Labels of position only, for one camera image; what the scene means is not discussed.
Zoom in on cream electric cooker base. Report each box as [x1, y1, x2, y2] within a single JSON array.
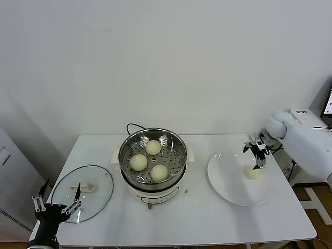
[[111, 146, 196, 210]]

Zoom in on stainless steel steamer basket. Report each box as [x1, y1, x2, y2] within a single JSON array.
[[118, 127, 188, 190]]

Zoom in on white side desk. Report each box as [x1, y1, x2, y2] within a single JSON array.
[[289, 108, 332, 128]]

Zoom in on black laptop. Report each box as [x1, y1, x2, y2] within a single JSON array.
[[320, 88, 332, 128]]

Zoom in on black cable with adapter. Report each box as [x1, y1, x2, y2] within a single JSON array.
[[269, 126, 332, 184]]

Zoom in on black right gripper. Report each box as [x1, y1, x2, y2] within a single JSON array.
[[243, 141, 267, 171]]

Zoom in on white cabinet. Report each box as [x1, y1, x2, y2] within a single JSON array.
[[0, 124, 54, 236]]

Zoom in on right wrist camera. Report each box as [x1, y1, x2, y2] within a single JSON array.
[[248, 132, 270, 156]]

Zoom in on white metal floor frame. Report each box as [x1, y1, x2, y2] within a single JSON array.
[[302, 186, 332, 225]]

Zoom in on round glass pot lid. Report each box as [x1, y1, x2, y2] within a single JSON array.
[[51, 164, 115, 223]]

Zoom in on white round plate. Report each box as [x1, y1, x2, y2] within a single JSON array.
[[206, 151, 272, 208]]

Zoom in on black cooker power cord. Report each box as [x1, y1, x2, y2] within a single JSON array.
[[126, 123, 146, 135]]

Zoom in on white steamed baozi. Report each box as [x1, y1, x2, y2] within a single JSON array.
[[145, 140, 162, 156], [244, 165, 262, 181], [129, 154, 148, 172], [150, 164, 169, 183]]

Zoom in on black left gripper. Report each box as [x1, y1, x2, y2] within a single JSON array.
[[32, 178, 82, 234]]

